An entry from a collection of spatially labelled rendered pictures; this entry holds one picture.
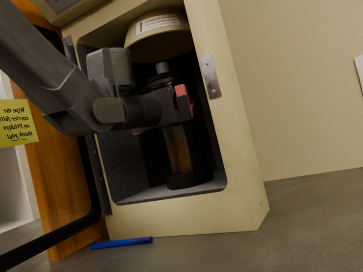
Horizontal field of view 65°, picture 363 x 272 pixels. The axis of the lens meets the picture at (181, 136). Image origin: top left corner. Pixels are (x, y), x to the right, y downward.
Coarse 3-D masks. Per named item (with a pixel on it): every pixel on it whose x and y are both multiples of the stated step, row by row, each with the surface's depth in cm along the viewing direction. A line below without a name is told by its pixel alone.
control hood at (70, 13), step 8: (32, 0) 57; (40, 0) 56; (80, 0) 55; (88, 0) 55; (96, 0) 55; (104, 0) 56; (40, 8) 58; (48, 8) 57; (72, 8) 56; (80, 8) 57; (88, 8) 57; (48, 16) 59; (56, 16) 58; (64, 16) 58; (72, 16) 59; (56, 24) 60; (64, 24) 61
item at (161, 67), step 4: (156, 64) 62; (160, 64) 61; (164, 64) 61; (168, 64) 62; (156, 68) 62; (160, 68) 61; (164, 68) 61; (168, 68) 62; (160, 72) 61; (164, 72) 59; (168, 72) 59; (172, 72) 59; (176, 72) 59; (180, 72) 61; (152, 76) 60; (156, 76) 59; (160, 76) 58; (164, 76) 58; (148, 80) 61; (152, 80) 59
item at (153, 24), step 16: (144, 16) 56; (160, 16) 55; (176, 16) 56; (128, 32) 59; (144, 32) 55; (160, 32) 54; (176, 32) 68; (128, 48) 58; (144, 48) 68; (160, 48) 70; (176, 48) 70; (192, 48) 67
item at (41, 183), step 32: (0, 96) 45; (0, 128) 44; (32, 128) 49; (0, 160) 42; (32, 160) 47; (64, 160) 53; (0, 192) 41; (32, 192) 46; (64, 192) 52; (0, 224) 40; (32, 224) 45; (64, 224) 50
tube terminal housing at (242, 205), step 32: (128, 0) 54; (160, 0) 53; (192, 0) 48; (64, 32) 62; (96, 32) 60; (192, 32) 48; (224, 32) 56; (224, 64) 51; (224, 96) 47; (224, 128) 47; (224, 160) 48; (256, 160) 55; (224, 192) 48; (256, 192) 50; (128, 224) 58; (160, 224) 55; (192, 224) 52; (224, 224) 49; (256, 224) 46
